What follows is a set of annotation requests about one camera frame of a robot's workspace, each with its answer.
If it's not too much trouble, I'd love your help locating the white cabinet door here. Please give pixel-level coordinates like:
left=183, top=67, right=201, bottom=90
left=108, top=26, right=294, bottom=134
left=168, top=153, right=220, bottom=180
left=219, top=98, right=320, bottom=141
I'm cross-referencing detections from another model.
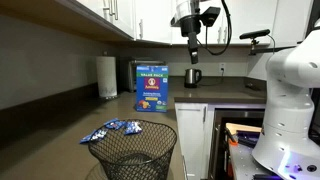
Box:
left=75, top=0, right=137, bottom=39
left=174, top=102, right=209, bottom=180
left=134, top=0, right=173, bottom=45

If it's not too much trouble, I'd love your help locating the light wooden board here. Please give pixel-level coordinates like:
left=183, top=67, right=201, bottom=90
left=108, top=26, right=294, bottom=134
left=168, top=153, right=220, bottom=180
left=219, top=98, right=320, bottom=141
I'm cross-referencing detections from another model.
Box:
left=225, top=122, right=263, bottom=135

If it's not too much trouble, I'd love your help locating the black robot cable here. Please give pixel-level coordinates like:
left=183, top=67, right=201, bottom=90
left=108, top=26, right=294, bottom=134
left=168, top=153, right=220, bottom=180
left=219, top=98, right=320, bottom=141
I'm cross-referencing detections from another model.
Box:
left=196, top=0, right=233, bottom=57

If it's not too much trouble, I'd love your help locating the orange handled tool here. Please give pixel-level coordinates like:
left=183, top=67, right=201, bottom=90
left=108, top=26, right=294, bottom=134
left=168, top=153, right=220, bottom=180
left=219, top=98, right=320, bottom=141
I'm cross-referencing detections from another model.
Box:
left=225, top=127, right=240, bottom=147

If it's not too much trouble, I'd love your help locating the white paper towel roll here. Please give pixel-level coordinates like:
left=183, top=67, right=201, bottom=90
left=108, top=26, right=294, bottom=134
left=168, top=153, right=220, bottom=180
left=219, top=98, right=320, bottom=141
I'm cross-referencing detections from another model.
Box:
left=96, top=55, right=119, bottom=100

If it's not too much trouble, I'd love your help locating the steel electric kettle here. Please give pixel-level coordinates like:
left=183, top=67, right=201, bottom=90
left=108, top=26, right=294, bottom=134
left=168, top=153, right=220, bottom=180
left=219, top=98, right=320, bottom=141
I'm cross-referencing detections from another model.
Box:
left=183, top=68, right=203, bottom=89

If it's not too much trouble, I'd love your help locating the white upper cabinet door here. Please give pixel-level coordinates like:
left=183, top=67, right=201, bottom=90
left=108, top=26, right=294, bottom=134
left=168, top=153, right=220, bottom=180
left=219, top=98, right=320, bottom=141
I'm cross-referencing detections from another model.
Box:
left=134, top=0, right=173, bottom=45
left=75, top=0, right=137, bottom=39

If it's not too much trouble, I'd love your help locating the black wire mesh basket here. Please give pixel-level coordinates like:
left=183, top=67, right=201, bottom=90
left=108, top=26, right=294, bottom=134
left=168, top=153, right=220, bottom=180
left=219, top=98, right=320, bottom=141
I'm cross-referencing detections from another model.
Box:
left=87, top=119, right=178, bottom=180

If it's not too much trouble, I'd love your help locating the blue snack packet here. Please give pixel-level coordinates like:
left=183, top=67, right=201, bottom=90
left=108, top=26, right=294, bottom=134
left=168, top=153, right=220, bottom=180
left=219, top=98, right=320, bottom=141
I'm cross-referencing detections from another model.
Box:
left=103, top=118, right=127, bottom=131
left=123, top=121, right=144, bottom=136
left=79, top=127, right=110, bottom=145

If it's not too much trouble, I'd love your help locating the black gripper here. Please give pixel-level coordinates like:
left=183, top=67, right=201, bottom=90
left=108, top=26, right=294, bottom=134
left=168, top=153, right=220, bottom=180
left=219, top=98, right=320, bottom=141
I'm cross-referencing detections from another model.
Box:
left=179, top=14, right=203, bottom=65

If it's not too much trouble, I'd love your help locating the white lower cabinet door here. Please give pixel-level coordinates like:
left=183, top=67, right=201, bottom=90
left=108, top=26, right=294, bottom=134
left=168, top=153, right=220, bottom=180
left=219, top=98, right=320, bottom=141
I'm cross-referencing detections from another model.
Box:
left=174, top=102, right=209, bottom=180

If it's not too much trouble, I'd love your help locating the black camera on stand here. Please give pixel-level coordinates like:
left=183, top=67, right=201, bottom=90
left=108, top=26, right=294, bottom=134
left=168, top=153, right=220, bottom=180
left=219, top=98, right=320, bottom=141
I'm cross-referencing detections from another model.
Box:
left=238, top=28, right=272, bottom=56

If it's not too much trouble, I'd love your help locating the white wall power outlet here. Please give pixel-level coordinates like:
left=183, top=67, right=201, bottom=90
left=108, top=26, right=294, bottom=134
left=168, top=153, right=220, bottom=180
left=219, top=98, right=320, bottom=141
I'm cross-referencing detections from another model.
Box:
left=218, top=62, right=227, bottom=75

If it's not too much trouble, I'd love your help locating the silver cabinet door handle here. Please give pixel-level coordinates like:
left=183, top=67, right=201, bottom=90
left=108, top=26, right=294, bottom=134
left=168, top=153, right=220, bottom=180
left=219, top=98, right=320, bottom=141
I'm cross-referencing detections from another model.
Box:
left=138, top=18, right=145, bottom=40
left=109, top=0, right=120, bottom=21

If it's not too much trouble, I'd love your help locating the blue snack value pack box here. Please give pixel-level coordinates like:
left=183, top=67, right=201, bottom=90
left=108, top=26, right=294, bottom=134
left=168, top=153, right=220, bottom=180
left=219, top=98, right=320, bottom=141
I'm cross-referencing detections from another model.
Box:
left=135, top=64, right=170, bottom=113

